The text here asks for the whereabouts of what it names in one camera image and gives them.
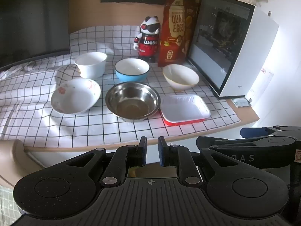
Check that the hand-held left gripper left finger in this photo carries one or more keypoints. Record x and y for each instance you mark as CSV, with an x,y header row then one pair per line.
x,y
142,151

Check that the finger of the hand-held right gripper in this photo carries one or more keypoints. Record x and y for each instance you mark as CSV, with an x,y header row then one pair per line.
x,y
207,142
254,132

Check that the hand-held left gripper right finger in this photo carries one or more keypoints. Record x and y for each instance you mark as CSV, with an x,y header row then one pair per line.
x,y
161,151

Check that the white red rectangular tray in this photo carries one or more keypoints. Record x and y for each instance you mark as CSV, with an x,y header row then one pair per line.
x,y
184,108

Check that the stainless steel bowl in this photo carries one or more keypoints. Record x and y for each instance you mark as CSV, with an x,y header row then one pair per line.
x,y
131,101

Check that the cream conical bowl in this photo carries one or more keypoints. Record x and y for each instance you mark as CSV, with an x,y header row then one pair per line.
x,y
180,75

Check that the blue enamel bowl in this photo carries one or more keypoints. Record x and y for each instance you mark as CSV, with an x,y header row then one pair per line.
x,y
131,69

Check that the floral white bowl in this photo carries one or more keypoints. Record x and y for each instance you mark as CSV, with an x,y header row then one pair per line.
x,y
75,98

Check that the deep white bowl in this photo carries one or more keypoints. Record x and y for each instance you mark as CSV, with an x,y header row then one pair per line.
x,y
91,68

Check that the small grey packet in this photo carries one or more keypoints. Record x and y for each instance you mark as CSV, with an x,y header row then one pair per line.
x,y
241,103

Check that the white computer case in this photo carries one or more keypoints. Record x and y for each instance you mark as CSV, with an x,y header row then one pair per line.
x,y
249,51

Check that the panda robot figurine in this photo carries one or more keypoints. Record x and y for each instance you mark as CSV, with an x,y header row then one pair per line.
x,y
148,47

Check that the red snack box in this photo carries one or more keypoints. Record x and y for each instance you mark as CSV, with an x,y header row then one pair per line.
x,y
174,40

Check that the black white checkered tablecloth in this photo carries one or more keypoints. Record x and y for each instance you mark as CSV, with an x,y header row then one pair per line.
x,y
35,122

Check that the beige chair armrest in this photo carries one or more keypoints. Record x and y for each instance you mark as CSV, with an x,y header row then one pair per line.
x,y
14,153

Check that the black monitor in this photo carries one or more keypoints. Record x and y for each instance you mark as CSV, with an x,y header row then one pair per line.
x,y
35,28

